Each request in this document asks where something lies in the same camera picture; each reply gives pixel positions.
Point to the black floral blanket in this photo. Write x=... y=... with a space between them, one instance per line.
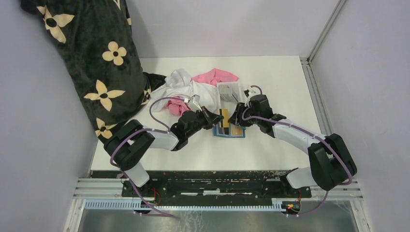
x=94 y=38

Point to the clear plastic tray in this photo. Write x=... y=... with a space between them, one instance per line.
x=237 y=88

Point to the gold striped credit card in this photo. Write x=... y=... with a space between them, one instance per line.
x=224 y=124

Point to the pink cloth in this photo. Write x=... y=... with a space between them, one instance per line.
x=217 y=76

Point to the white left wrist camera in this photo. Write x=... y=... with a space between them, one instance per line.
x=194 y=103

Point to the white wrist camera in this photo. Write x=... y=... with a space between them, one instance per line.
x=194 y=103
x=250 y=91

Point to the aluminium frame rail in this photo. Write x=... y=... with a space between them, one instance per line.
x=106 y=193

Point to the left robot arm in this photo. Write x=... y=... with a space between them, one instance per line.
x=132 y=141

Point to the white cloth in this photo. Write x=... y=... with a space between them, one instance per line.
x=160 y=95

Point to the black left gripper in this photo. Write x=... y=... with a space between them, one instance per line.
x=211 y=118

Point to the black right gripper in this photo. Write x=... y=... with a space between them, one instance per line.
x=237 y=118

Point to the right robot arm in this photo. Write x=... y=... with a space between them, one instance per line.
x=330 y=162

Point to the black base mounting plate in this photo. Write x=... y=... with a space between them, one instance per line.
x=254 y=186

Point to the stack of credit cards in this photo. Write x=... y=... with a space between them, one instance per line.
x=227 y=94

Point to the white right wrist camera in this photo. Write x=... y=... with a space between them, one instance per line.
x=250 y=91

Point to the blue leather card holder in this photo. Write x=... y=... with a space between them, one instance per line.
x=225 y=133

